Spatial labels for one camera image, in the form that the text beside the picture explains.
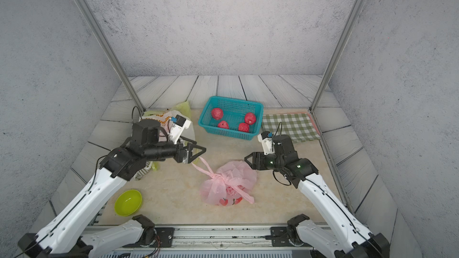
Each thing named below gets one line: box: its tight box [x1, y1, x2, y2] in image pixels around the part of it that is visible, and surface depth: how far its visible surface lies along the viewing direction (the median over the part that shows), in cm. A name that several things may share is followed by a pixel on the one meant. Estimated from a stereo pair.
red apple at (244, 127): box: [238, 122, 250, 132], surface depth 105 cm
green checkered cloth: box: [261, 112, 321, 142], surface depth 116 cm
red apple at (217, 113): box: [211, 107, 224, 121], surface depth 114 cm
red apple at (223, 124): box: [216, 120, 230, 129], surface depth 107 cm
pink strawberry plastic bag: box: [191, 156, 257, 207], surface depth 76 cm
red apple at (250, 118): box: [245, 112, 256, 125], surface depth 111 cm
